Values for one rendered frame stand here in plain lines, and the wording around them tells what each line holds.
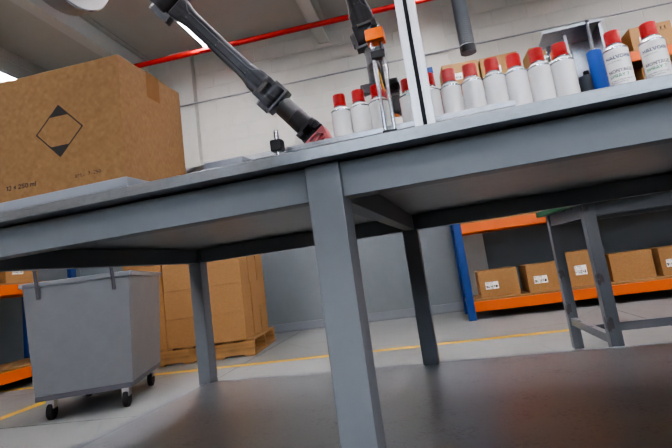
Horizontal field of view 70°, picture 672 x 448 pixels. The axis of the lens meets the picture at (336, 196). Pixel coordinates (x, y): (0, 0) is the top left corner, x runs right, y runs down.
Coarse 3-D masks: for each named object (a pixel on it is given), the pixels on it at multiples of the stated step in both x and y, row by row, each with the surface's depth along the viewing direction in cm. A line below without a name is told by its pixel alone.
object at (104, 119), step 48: (0, 96) 101; (48, 96) 99; (96, 96) 96; (144, 96) 104; (0, 144) 100; (48, 144) 97; (96, 144) 95; (144, 144) 101; (0, 192) 98; (48, 192) 96
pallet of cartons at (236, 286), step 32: (256, 256) 490; (160, 288) 432; (224, 288) 426; (256, 288) 473; (160, 320) 428; (192, 320) 425; (224, 320) 422; (256, 320) 456; (160, 352) 425; (192, 352) 422; (224, 352) 419; (256, 352) 421
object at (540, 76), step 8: (536, 48) 113; (528, 56) 115; (536, 56) 113; (536, 64) 112; (544, 64) 112; (528, 72) 114; (536, 72) 112; (544, 72) 111; (536, 80) 112; (544, 80) 111; (552, 80) 112; (536, 88) 112; (544, 88) 111; (552, 88) 111; (536, 96) 112; (544, 96) 111; (552, 96) 111
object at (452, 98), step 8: (448, 72) 118; (448, 80) 118; (440, 88) 119; (448, 88) 117; (456, 88) 117; (448, 96) 117; (456, 96) 117; (448, 104) 117; (456, 104) 116; (448, 112) 117
